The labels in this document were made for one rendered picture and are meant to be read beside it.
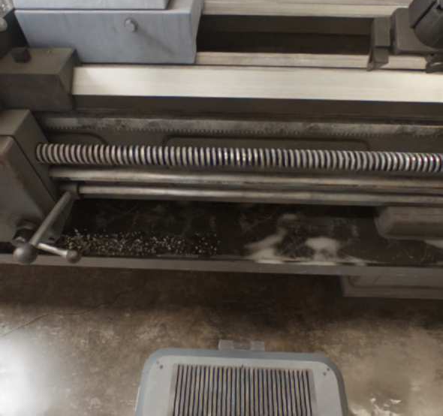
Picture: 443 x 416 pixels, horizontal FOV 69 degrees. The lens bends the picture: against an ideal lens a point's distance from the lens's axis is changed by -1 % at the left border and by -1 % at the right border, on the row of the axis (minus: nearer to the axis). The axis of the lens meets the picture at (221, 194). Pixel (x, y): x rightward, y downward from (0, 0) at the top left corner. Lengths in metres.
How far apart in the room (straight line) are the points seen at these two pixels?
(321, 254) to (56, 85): 0.74
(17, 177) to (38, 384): 0.80
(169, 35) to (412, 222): 0.76
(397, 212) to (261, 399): 0.60
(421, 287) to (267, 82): 1.03
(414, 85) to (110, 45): 0.60
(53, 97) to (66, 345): 0.89
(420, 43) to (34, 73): 0.62
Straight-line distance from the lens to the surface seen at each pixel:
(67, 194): 0.80
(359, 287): 1.35
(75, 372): 1.29
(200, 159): 0.66
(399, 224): 0.99
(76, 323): 1.34
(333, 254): 0.94
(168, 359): 0.95
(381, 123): 0.75
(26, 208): 0.78
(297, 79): 0.67
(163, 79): 0.67
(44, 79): 0.70
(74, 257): 0.77
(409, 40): 0.54
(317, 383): 0.96
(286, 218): 0.97
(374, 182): 0.76
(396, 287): 1.40
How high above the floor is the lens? 1.18
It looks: 51 degrees down
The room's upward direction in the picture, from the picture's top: straight up
